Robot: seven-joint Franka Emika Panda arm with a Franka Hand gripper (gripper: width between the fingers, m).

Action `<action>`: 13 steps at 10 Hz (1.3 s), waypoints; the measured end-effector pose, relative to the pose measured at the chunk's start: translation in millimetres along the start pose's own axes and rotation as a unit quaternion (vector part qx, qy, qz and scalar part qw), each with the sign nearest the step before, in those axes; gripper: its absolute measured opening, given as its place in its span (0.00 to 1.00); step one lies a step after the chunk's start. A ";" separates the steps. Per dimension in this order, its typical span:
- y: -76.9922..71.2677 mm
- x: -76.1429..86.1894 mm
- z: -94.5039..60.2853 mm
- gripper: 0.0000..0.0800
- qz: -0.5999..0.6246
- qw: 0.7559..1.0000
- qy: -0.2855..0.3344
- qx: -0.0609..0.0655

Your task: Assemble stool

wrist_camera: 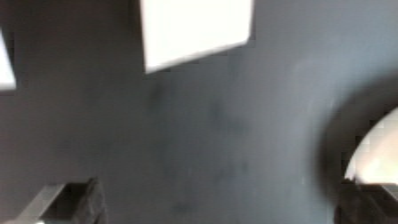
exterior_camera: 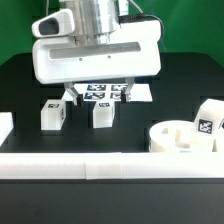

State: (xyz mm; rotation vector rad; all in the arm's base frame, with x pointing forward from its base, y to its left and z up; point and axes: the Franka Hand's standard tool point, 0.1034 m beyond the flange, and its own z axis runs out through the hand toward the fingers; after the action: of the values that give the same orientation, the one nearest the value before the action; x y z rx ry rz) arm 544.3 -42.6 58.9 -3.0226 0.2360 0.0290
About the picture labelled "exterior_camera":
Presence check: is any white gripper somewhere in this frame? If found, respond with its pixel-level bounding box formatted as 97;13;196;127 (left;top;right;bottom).
33;20;161;106

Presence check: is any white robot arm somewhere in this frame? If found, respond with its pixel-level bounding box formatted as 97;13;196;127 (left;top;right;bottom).
32;0;162;105

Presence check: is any white sheet with tags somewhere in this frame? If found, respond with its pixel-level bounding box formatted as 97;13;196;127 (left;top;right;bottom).
74;83;152;102

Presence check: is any white front fence rail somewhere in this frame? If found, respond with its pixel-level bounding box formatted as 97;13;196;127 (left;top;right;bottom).
0;153;224;180

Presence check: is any white fence rail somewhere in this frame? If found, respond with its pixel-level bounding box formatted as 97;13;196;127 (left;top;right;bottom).
0;153;224;180
0;112;14;147

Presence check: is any black cable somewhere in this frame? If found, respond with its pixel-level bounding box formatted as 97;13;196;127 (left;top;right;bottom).
119;13;168;53

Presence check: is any white left fence rail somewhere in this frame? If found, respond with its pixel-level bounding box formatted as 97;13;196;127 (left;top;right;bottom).
0;112;14;147

